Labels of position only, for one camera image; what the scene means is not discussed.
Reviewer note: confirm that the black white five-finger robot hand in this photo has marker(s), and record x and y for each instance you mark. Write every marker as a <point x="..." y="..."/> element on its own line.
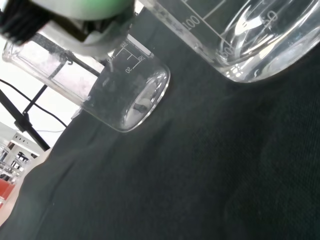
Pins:
<point x="87" y="7"/>

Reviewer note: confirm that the black tripod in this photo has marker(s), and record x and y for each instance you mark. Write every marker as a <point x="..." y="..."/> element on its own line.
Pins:
<point x="27" y="125"/>

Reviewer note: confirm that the white shelving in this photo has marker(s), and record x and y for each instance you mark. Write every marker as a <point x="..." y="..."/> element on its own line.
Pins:
<point x="17" y="155"/>

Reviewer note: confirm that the black bench cloth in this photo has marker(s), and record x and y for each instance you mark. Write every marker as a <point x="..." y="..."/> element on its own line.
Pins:
<point x="175" y="175"/>

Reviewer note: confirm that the red box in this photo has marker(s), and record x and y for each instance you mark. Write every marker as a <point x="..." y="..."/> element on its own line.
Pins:
<point x="5" y="190"/>

